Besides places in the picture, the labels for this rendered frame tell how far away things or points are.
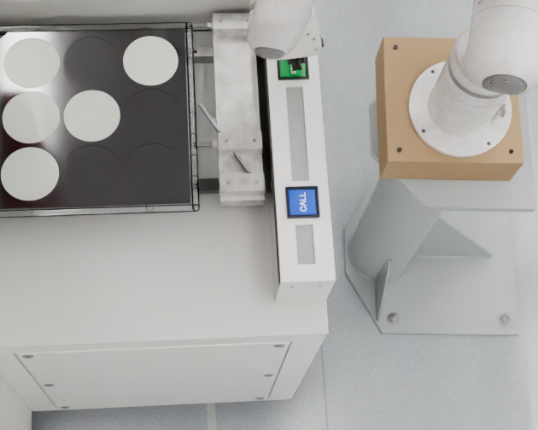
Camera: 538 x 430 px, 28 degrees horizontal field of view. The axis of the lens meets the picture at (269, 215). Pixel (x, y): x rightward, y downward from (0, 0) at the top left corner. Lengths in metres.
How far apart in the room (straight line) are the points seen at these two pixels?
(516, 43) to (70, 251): 0.87
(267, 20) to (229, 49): 0.47
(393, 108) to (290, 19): 0.47
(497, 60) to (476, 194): 0.51
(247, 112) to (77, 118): 0.31
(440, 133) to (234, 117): 0.38
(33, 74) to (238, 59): 0.38
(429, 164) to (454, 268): 0.92
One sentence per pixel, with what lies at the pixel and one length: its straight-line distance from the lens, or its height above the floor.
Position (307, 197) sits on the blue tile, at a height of 0.96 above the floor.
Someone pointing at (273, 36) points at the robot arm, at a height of 1.29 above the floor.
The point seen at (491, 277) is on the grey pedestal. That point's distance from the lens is 2.88.
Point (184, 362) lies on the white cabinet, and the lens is 2.11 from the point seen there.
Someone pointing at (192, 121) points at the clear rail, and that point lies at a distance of 1.95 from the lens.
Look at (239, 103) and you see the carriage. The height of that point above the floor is 0.88.
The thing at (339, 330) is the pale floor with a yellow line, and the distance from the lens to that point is 2.78.
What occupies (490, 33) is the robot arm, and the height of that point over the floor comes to 1.32.
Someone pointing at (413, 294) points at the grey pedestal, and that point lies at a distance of 2.82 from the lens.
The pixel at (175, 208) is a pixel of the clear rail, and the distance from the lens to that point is 1.89.
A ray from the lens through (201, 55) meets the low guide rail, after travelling 2.06.
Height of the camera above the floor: 2.68
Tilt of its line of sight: 71 degrees down
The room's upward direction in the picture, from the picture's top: 12 degrees clockwise
